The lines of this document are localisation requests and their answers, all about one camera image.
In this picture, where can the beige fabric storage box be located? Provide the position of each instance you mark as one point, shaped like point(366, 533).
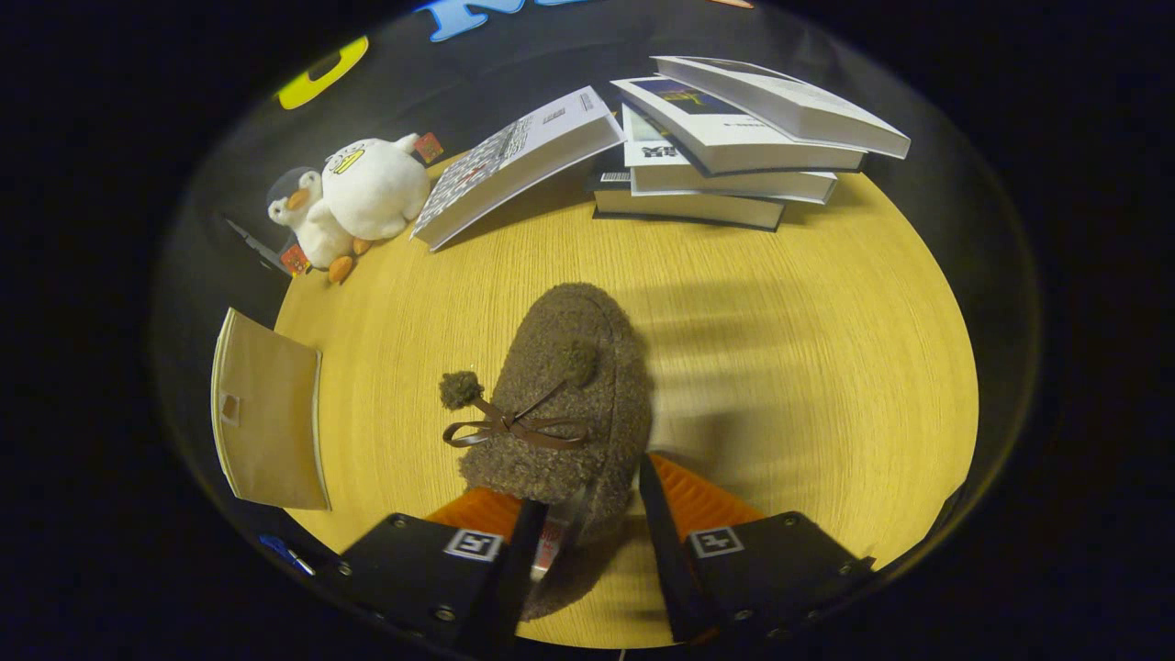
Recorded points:
point(271, 431)

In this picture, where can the dark thin cover book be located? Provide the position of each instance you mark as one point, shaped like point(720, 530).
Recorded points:
point(688, 207)

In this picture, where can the white book with black print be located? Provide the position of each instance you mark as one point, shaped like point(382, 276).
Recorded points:
point(734, 184)

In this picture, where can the glowing colourful screen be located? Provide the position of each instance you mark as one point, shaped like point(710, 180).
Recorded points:
point(285, 554)

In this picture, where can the penguin plush toy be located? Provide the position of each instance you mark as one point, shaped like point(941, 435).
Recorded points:
point(307, 220)

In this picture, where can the grey patterned cover book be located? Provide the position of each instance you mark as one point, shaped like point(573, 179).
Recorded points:
point(514, 165)

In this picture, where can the brown fuzzy slipper shoe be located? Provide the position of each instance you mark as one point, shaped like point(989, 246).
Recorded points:
point(569, 422)

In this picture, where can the plain white cover book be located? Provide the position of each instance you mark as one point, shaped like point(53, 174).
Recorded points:
point(799, 106)

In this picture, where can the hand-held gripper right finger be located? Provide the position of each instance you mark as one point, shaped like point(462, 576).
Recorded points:
point(670, 560)

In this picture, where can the white duck plush toy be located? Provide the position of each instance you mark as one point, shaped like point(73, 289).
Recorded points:
point(376, 188)

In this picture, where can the thin grey bar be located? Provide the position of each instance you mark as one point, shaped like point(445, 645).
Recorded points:
point(252, 243)

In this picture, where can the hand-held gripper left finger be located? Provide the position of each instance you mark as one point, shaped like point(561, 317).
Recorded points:
point(514, 569)

